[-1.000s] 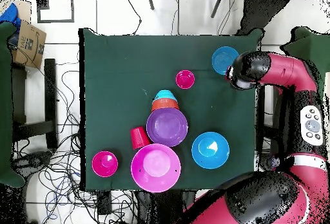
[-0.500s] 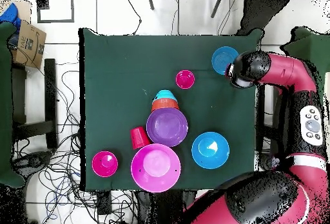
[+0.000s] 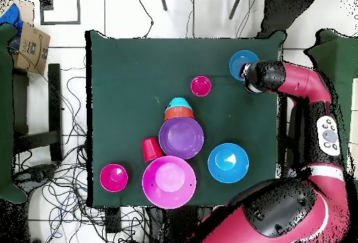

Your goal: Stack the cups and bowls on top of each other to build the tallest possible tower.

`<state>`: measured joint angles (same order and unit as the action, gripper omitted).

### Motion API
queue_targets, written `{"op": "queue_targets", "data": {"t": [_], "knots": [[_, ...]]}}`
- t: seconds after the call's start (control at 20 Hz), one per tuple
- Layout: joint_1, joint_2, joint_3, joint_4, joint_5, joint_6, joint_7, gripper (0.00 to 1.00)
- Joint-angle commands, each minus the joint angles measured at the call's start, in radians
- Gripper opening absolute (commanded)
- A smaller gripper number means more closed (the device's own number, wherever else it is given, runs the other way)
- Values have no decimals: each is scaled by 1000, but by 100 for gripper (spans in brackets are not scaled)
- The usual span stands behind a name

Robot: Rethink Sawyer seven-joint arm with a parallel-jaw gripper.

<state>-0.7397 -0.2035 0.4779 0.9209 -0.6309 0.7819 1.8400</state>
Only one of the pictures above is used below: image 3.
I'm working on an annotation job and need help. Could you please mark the orange bowl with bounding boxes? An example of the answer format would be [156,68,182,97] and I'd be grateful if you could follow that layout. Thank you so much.
[164,106,195,122]

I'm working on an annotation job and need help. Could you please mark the wide purple bowl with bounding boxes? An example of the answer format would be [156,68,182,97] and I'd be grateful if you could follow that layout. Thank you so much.
[158,116,205,161]

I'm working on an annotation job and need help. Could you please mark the red cup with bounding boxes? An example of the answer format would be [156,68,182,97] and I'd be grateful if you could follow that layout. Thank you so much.
[141,137,164,163]

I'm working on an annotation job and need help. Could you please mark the ribbed pink-red cup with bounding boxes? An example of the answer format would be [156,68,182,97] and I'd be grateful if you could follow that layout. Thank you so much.
[190,75,213,98]

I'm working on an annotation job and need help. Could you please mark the large pink bowl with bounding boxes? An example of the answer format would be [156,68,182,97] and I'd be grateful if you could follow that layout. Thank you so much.
[141,155,197,209]

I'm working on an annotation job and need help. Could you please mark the deep blue bowl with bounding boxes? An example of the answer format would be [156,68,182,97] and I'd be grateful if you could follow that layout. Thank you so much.
[207,142,250,184]

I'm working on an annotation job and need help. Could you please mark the flat-bottomed blue bowl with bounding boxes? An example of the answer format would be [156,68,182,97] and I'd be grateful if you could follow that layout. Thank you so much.
[229,50,259,82]

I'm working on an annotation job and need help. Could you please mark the dark green table cloth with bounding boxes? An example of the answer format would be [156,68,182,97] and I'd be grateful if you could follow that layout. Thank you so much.
[85,29,287,207]

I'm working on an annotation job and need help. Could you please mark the small crimson bowl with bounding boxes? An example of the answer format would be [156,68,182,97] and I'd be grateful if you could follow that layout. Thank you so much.
[99,163,129,193]

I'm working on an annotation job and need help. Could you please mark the black wooden bench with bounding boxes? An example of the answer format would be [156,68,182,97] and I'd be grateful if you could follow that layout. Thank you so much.
[12,63,64,163]

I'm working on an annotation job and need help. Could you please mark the grey black equipment base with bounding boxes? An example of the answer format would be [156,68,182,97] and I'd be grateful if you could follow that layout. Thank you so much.
[13,163,58,191]

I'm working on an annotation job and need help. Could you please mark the person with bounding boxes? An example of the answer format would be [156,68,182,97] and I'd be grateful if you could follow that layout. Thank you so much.
[255,0,321,40]

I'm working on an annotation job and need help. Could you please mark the cardboard box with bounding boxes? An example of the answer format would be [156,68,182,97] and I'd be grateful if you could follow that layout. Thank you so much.
[12,22,51,75]

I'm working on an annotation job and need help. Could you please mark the green cloth covered table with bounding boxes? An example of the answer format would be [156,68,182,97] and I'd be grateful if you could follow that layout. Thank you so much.
[304,29,358,193]
[0,23,27,205]

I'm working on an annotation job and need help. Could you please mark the white box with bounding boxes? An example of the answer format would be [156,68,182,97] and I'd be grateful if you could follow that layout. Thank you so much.
[348,77,358,181]

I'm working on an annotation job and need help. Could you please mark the blue bag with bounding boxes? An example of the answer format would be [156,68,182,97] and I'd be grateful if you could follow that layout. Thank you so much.
[0,2,24,31]

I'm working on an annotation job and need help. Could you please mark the black floor cable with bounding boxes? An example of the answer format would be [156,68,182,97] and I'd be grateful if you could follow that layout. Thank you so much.
[136,0,155,39]

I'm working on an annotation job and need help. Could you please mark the black square floor frame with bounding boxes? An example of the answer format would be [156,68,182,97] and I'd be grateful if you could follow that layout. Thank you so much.
[39,0,81,26]

